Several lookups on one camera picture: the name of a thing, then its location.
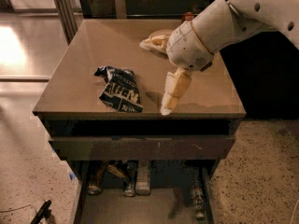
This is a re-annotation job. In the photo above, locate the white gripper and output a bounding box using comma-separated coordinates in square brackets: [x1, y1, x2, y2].
[139, 21, 214, 116]

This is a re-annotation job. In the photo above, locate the blue chip bag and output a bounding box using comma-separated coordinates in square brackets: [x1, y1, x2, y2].
[94, 66, 143, 113]

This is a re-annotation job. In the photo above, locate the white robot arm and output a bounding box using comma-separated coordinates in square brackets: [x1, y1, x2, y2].
[140, 0, 299, 116]

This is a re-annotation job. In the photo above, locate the closed dark top drawer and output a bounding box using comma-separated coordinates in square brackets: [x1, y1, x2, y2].
[50, 135, 235, 161]

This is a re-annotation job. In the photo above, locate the grey drawer cabinet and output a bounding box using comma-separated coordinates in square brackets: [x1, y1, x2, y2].
[34, 20, 245, 222]

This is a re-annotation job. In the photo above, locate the clear plastic bottle in drawer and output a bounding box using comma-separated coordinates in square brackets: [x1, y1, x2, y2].
[190, 168, 206, 221]

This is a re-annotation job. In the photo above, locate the brown snack bag in drawer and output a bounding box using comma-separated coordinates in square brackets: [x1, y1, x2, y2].
[107, 163, 127, 179]

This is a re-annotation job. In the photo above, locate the brown bottle in drawer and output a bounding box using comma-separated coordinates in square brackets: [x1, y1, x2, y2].
[87, 162, 105, 195]

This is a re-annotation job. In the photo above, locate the dark can in drawer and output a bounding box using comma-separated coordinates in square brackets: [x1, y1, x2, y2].
[122, 161, 137, 197]

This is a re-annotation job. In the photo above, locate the open middle drawer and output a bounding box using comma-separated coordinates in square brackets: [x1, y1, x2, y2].
[74, 161, 216, 224]

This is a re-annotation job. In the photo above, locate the white bowl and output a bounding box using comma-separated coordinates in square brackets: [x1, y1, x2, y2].
[149, 29, 172, 49]

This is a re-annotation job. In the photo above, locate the blue tape piece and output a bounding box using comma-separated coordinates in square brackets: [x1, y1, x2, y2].
[68, 172, 77, 180]

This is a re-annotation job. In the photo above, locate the black tool on floor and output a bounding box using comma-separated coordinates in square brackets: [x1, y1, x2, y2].
[30, 200, 51, 224]

